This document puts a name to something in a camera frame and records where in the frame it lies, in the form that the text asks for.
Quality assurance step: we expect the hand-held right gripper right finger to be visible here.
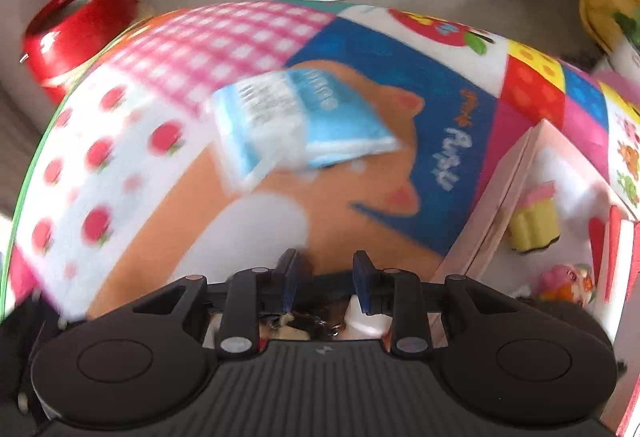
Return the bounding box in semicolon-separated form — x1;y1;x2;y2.
352;250;511;359

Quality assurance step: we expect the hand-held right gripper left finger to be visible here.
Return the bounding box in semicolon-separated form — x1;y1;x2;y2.
131;249;301;361

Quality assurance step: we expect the black haired doll figurine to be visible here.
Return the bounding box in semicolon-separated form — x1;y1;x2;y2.
257;299;348;343

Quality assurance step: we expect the pink cardboard box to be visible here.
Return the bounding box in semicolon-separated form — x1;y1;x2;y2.
429;118;640;437

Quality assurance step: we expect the blue tissue pack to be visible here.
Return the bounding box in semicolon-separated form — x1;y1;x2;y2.
206;66;402;191

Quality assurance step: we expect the yellow cupcake toy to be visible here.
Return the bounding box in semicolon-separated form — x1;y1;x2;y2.
506;181;562;254

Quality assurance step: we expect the pink orange toy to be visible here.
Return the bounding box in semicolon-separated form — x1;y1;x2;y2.
536;263;597;309

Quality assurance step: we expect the red white striped box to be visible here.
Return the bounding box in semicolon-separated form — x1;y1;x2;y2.
586;203;640;304

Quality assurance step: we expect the colourful printed mat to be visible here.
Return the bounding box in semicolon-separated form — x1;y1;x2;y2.
0;0;640;323

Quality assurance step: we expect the red round tin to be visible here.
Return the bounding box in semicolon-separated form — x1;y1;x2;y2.
21;0;139;91

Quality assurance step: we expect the yellow inflatable toy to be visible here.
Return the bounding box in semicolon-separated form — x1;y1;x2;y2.
579;0;640;54

